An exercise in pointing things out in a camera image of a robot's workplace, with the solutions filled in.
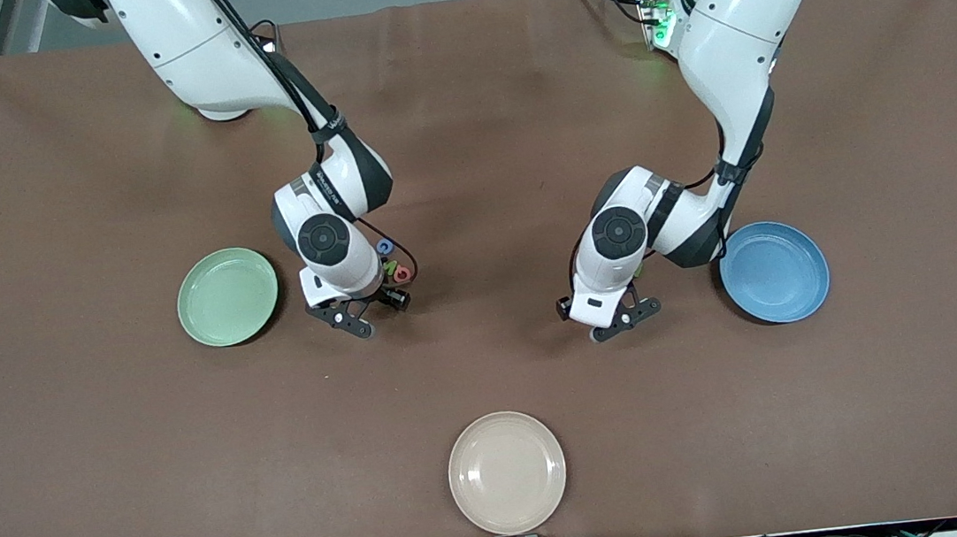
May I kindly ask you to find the green plate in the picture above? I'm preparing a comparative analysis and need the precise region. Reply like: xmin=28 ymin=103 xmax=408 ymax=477
xmin=171 ymin=243 xmax=285 ymax=352

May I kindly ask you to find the metal arm base connector plate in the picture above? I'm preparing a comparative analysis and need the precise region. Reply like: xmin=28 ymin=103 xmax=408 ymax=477
xmin=635 ymin=0 xmax=680 ymax=55

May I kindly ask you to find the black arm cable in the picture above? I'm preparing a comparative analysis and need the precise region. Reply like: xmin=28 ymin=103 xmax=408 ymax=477
xmin=556 ymin=117 xmax=800 ymax=295
xmin=197 ymin=0 xmax=421 ymax=306

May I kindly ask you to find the brown table cover mat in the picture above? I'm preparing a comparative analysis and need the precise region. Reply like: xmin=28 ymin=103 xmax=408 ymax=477
xmin=0 ymin=0 xmax=957 ymax=537

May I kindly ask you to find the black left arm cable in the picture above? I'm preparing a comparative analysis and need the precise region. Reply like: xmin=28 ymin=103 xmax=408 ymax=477
xmin=556 ymin=117 xmax=800 ymax=295

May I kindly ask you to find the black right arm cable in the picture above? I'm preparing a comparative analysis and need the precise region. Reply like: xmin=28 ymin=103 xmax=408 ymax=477
xmin=197 ymin=0 xmax=421 ymax=306

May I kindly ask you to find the blue plate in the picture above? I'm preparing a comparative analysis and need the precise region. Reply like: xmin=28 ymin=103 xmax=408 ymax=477
xmin=715 ymin=215 xmax=835 ymax=331

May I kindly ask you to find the beige plate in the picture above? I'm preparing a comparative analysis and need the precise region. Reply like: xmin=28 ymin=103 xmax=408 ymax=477
xmin=442 ymin=405 xmax=574 ymax=537

